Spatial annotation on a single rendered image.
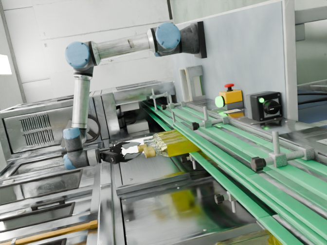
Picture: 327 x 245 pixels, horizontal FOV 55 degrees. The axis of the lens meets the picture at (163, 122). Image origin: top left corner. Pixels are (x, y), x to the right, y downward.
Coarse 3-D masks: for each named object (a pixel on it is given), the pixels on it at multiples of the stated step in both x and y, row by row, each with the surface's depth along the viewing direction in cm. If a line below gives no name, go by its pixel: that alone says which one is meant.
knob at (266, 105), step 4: (268, 100) 95; (272, 100) 94; (264, 104) 95; (268, 104) 93; (272, 104) 93; (276, 104) 93; (264, 108) 94; (268, 108) 92; (272, 108) 92; (276, 108) 92; (280, 108) 92; (268, 112) 94; (272, 112) 94; (276, 112) 94
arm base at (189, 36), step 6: (192, 24) 161; (180, 30) 160; (186, 30) 158; (192, 30) 156; (186, 36) 157; (192, 36) 156; (198, 36) 156; (180, 42) 157; (186, 42) 157; (192, 42) 157; (198, 42) 157; (180, 48) 159; (186, 48) 159; (192, 48) 160; (198, 48) 159
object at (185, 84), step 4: (180, 68) 180; (184, 68) 170; (180, 72) 184; (180, 76) 184; (184, 76) 185; (188, 76) 170; (184, 80) 185; (188, 80) 169; (184, 84) 186; (188, 84) 169; (184, 88) 186; (188, 88) 170; (184, 92) 186; (188, 92) 187; (184, 96) 187; (188, 96) 187; (184, 100) 187; (188, 100) 187; (192, 100) 172
